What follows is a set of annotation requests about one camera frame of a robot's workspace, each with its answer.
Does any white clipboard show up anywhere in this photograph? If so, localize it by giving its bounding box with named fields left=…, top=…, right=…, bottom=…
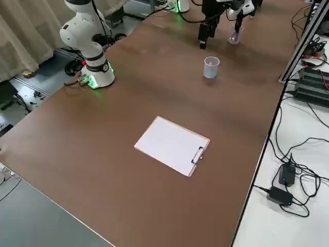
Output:
left=133, top=115, right=211, bottom=178

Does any white table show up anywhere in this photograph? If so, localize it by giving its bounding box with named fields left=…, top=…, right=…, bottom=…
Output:
left=231, top=0, right=329, bottom=247

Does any coiled black cable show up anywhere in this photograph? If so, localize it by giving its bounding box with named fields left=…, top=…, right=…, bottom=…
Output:
left=64, top=57, right=87, bottom=77

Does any white power strip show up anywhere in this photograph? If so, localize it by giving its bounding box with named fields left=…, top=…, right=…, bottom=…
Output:
left=0, top=164, right=19, bottom=181

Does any black ridged equipment box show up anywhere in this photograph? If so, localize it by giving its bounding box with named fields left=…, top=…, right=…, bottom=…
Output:
left=293, top=65, right=329, bottom=107

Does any aluminium profile post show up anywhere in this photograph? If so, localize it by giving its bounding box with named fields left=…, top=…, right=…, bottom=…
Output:
left=278, top=0, right=329, bottom=83

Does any black power adapter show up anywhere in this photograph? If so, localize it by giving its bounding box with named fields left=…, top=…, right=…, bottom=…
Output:
left=278, top=164, right=296, bottom=187
left=266, top=186, right=294, bottom=207

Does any blue plastic cup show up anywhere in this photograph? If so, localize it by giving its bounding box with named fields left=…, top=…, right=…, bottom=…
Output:
left=203, top=56, right=221, bottom=79

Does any pink plastic cup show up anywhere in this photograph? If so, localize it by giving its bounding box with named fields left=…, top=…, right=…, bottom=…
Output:
left=228, top=25, right=244, bottom=45

